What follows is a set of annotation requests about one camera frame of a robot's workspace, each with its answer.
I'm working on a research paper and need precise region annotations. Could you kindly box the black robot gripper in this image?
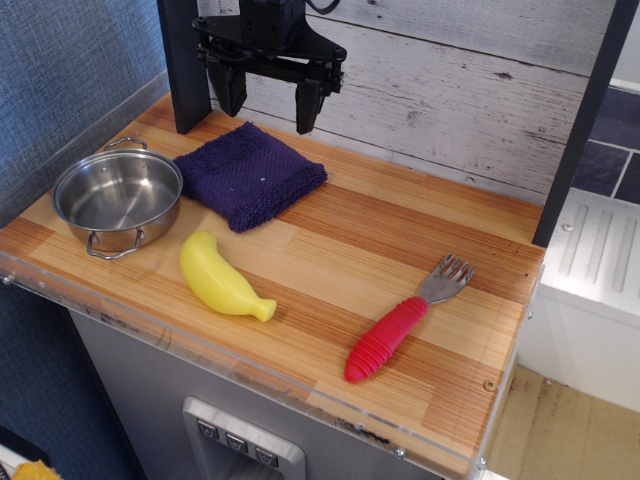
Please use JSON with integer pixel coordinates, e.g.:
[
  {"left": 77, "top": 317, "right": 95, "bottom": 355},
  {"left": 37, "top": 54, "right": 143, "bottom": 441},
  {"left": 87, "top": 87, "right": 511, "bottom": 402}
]
[{"left": 193, "top": 1, "right": 347, "bottom": 134}]

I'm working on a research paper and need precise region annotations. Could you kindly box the purple cloth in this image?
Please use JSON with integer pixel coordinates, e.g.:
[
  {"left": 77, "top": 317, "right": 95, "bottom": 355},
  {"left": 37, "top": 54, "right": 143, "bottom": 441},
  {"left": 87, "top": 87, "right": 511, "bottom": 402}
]
[{"left": 174, "top": 122, "right": 328, "bottom": 233}]

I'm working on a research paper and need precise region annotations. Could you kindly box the red handled metal fork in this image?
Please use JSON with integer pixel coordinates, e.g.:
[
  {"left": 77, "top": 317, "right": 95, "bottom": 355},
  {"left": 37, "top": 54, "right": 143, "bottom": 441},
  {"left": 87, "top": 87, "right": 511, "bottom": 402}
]
[{"left": 344, "top": 254, "right": 475, "bottom": 383}]

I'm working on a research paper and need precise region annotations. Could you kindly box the yellow object at corner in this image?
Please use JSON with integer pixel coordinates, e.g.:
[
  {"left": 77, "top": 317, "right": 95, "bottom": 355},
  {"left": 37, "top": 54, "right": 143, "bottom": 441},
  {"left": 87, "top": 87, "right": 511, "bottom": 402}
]
[{"left": 12, "top": 461, "right": 62, "bottom": 480}]

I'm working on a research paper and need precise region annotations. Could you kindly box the stainless steel pot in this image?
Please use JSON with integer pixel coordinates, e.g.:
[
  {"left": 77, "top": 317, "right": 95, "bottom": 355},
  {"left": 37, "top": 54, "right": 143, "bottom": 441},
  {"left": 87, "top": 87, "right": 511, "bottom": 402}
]
[{"left": 51, "top": 137, "right": 183, "bottom": 260}]

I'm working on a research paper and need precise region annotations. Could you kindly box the yellow toy banana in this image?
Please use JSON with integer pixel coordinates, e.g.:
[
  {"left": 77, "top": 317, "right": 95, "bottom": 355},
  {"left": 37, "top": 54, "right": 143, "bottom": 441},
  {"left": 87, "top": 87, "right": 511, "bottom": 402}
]
[{"left": 180, "top": 230, "right": 277, "bottom": 322}]

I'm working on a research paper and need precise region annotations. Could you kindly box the silver dispenser button panel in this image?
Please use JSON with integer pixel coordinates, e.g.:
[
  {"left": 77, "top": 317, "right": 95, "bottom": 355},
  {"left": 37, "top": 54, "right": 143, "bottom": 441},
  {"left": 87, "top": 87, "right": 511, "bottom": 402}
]
[{"left": 182, "top": 396, "right": 307, "bottom": 479}]

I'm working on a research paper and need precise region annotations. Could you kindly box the white ridged side cabinet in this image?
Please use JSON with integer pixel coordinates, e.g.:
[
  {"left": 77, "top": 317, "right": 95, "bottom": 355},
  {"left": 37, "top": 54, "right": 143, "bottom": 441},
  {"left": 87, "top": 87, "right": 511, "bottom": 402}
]
[{"left": 518, "top": 189, "right": 639, "bottom": 410}]

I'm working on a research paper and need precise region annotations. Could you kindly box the black left vertical post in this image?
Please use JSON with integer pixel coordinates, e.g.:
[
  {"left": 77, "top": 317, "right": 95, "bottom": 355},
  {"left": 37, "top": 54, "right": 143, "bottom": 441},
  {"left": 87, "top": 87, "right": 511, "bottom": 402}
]
[{"left": 156, "top": 0, "right": 211, "bottom": 134}]

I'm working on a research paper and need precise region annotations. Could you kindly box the black vertical post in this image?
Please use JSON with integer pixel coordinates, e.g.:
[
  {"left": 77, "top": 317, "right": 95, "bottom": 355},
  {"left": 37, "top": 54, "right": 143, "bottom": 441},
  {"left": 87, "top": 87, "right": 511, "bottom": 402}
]
[
  {"left": 532, "top": 0, "right": 639, "bottom": 248},
  {"left": 156, "top": 0, "right": 211, "bottom": 134}
]

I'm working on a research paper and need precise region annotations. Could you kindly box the black right vertical post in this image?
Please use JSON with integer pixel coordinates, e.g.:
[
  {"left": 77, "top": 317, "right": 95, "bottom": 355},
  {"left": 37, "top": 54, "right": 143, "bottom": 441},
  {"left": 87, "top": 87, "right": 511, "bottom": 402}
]
[{"left": 532, "top": 0, "right": 639, "bottom": 248}]

